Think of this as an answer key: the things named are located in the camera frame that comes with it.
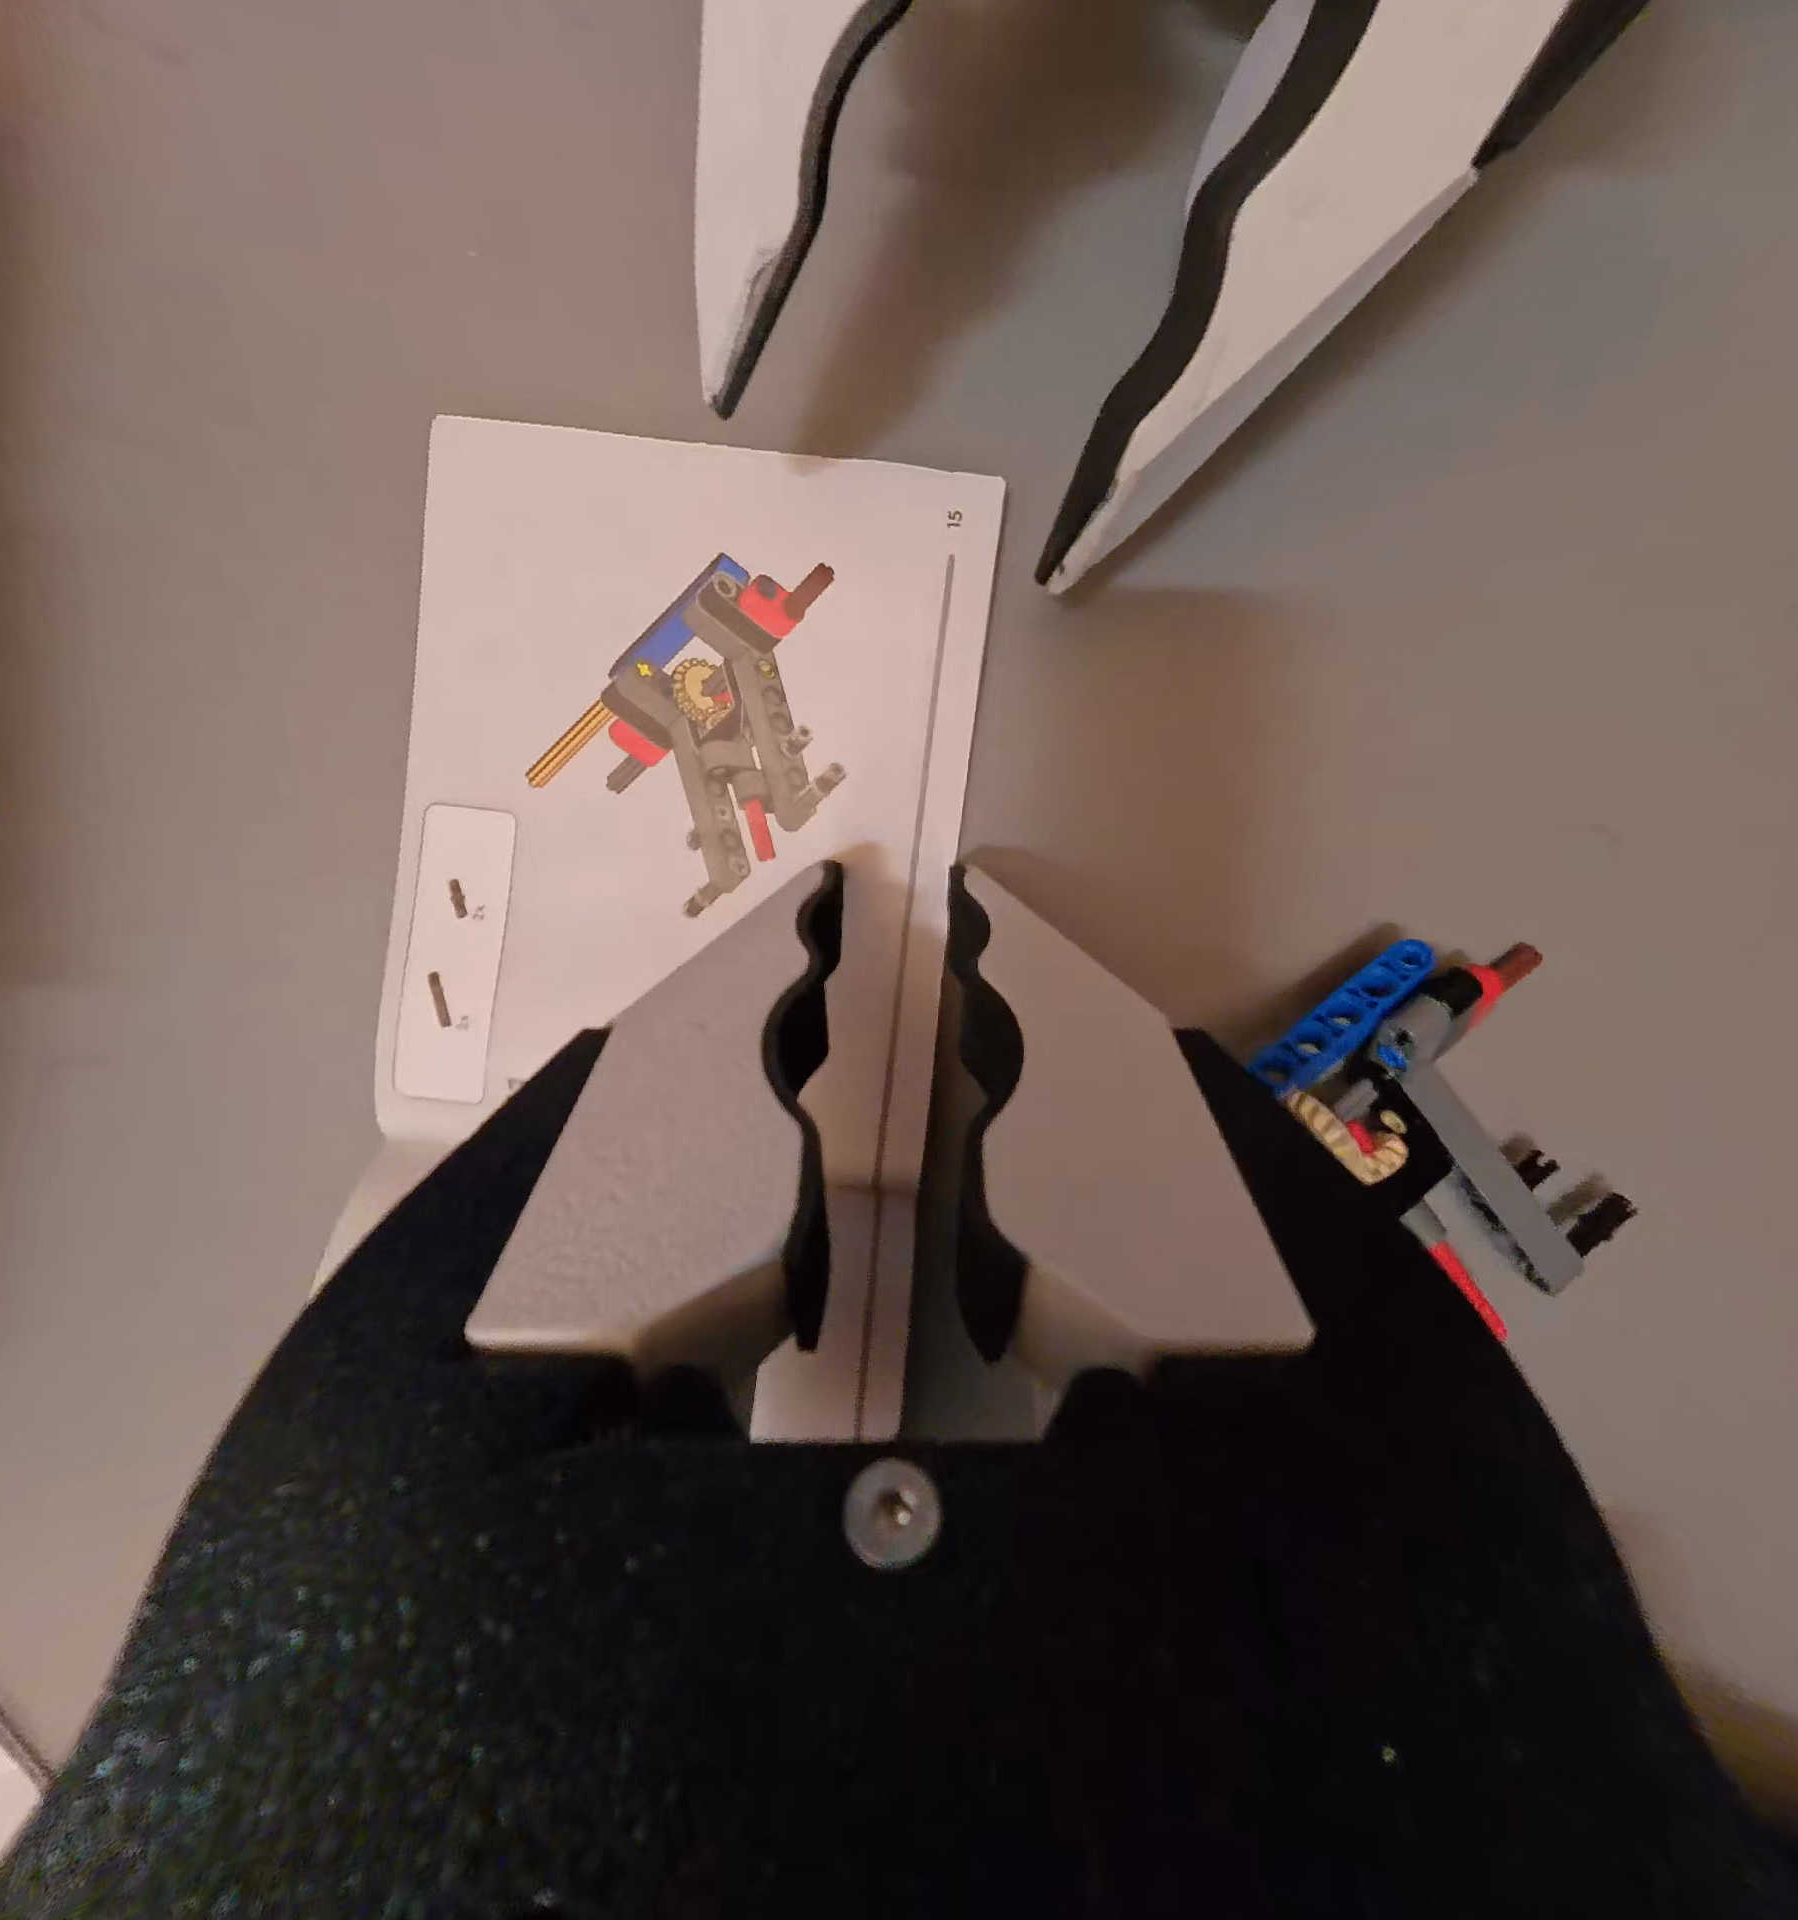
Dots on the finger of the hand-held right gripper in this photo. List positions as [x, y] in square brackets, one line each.
[1334, 211]
[756, 136]

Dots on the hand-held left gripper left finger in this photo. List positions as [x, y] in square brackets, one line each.
[644, 1186]

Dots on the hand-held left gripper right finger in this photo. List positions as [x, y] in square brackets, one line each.
[1124, 1186]

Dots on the partly built lego model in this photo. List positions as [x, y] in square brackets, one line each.
[1470, 1157]

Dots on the open lego instruction booklet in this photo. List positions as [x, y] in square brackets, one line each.
[569, 524]

